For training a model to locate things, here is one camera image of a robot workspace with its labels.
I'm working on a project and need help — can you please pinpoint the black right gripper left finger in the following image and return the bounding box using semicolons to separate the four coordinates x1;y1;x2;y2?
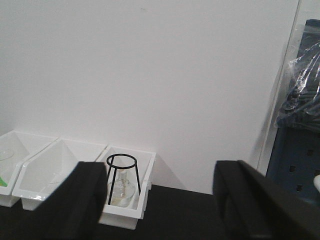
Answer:
0;161;107;240

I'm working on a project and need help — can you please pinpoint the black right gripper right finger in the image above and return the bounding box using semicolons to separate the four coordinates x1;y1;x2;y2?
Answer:
212;160;320;240

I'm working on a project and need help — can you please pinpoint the blue-grey pegboard drying rack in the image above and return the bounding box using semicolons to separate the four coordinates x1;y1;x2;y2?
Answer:
266;19;320;206

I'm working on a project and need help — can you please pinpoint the middle white storage bin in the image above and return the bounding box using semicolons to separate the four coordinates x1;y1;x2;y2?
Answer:
12;138;107;211

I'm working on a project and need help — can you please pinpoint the white storage bin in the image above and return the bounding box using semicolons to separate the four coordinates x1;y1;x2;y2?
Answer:
0;130;58;208
97;145;156;230
12;138;107;211

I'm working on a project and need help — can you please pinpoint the clear glass flask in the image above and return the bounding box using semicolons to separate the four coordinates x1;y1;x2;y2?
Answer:
107;169;136;208

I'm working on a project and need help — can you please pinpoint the right white storage bin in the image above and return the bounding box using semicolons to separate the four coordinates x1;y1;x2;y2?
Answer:
97;145;156;230

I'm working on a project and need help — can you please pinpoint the left white storage bin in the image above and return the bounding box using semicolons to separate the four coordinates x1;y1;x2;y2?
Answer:
0;130;58;208

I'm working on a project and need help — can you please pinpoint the plastic bag of black pegs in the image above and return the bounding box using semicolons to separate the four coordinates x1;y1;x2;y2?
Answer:
274;42;320;133

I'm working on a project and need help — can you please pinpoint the black wire tripod stand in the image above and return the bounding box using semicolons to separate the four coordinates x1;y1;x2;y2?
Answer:
106;153;141;201

